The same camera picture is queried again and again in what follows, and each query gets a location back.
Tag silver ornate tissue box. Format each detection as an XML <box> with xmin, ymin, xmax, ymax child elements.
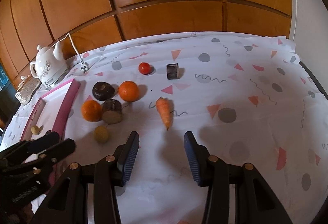
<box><xmin>15</xmin><ymin>75</ymin><xmax>41</xmax><ymax>105</ymax></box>

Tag small red tomato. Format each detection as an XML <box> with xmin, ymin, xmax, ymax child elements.
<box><xmin>138</xmin><ymin>62</ymin><xmax>152</xmax><ymax>75</ymax></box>

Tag white power cord with plug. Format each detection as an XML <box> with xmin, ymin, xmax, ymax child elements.
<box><xmin>54</xmin><ymin>32</ymin><xmax>90</xmax><ymax>73</ymax></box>

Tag tan round fruit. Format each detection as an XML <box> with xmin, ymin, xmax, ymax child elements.
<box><xmin>31</xmin><ymin>125</ymin><xmax>40</xmax><ymax>135</ymax></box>
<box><xmin>93</xmin><ymin>126</ymin><xmax>109</xmax><ymax>143</ymax></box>

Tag wooden panelled cabinet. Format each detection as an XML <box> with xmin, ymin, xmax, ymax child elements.
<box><xmin>1</xmin><ymin>0</ymin><xmax>292</xmax><ymax>86</ymax></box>

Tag white ceramic electric kettle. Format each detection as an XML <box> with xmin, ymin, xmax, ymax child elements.
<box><xmin>30</xmin><ymin>41</ymin><xmax>68</xmax><ymax>88</ymax></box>

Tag patterned white tablecloth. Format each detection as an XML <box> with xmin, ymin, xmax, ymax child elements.
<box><xmin>63</xmin><ymin>33</ymin><xmax>327</xmax><ymax>223</ymax></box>

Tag orange fruit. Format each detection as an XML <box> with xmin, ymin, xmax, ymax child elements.
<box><xmin>81</xmin><ymin>100</ymin><xmax>102</xmax><ymax>122</ymax></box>
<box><xmin>118</xmin><ymin>81</ymin><xmax>140</xmax><ymax>102</ymax></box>

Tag small dark cut block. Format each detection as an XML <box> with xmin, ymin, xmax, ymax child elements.
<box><xmin>166</xmin><ymin>63</ymin><xmax>179</xmax><ymax>80</ymax></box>

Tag pink shallow tray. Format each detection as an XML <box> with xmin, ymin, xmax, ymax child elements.
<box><xmin>20</xmin><ymin>78</ymin><xmax>81</xmax><ymax>142</ymax></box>

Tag dark round fruit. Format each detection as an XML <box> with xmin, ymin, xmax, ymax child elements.
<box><xmin>92</xmin><ymin>81</ymin><xmax>115</xmax><ymax>101</ymax></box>

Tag orange carrot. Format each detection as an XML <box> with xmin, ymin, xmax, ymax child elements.
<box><xmin>156</xmin><ymin>97</ymin><xmax>171</xmax><ymax>130</ymax></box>

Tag dark cylinder with pale cut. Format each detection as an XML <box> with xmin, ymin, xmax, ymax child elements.
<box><xmin>102</xmin><ymin>99</ymin><xmax>123</xmax><ymax>124</ymax></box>

